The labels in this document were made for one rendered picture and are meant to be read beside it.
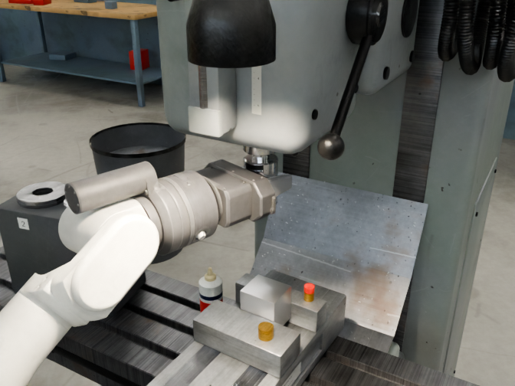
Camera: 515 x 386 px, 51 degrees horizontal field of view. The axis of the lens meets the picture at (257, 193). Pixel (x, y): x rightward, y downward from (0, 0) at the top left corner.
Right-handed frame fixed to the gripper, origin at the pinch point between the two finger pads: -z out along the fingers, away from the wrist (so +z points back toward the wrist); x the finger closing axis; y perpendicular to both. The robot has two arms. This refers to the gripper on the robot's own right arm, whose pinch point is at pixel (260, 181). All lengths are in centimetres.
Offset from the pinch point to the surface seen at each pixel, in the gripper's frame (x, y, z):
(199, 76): -3.7, -16.8, 12.6
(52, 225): 34.1, 14.7, 16.5
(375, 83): -7.7, -12.9, -13.4
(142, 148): 193, 71, -96
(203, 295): 12.7, 25.1, 1.0
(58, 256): 34.0, 20.8, 16.4
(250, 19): -18.4, -24.5, 18.9
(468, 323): 27, 121, -153
